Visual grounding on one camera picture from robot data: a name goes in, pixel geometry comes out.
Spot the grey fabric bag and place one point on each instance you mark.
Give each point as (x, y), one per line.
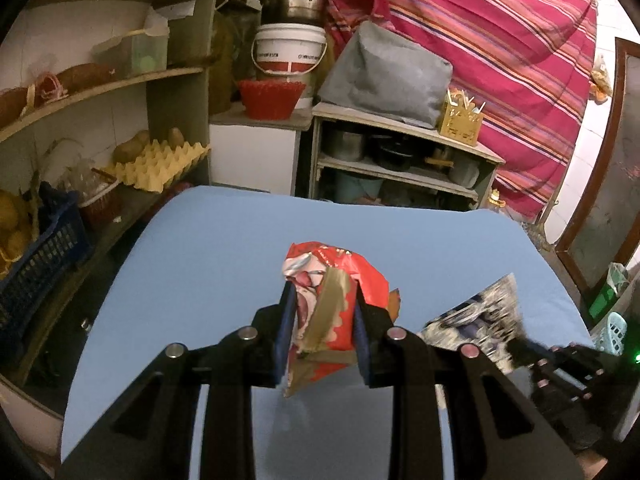
(383, 73)

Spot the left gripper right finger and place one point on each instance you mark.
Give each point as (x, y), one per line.
(495, 432)

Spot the blue table cloth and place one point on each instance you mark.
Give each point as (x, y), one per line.
(213, 256)

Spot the yellow utensil holder box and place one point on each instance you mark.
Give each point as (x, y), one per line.
(461, 117)

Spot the white small cabinet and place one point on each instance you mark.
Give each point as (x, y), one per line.
(259, 155)

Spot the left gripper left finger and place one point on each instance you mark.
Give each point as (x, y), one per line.
(190, 400)

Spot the yellow oil bottle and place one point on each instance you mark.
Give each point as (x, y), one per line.
(495, 202)

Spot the clear plastic container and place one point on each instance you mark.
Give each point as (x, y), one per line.
(136, 53)

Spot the yellow egg tray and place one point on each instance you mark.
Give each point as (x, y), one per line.
(158, 166)

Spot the silver black foil wrapper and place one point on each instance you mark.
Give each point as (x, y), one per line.
(490, 320)

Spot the red snack wrapper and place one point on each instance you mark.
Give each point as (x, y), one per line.
(327, 280)

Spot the dark blue plastic crate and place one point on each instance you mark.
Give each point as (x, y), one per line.
(67, 241)

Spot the white plastic bucket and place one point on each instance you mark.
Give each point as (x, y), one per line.
(290, 52)

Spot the brown framed door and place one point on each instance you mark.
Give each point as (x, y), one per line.
(605, 225)

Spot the grey low shelf unit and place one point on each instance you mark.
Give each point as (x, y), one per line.
(362, 158)

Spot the red plastic bowl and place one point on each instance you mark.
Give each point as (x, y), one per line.
(270, 99)

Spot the wooden wall shelf unit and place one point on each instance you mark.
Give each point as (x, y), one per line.
(70, 117)

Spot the red striped hanging cloth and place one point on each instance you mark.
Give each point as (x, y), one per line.
(526, 62)

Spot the steel cooking pot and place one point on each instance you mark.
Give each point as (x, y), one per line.
(306, 12)

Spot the light blue plastic basket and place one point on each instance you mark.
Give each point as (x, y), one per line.
(610, 333)

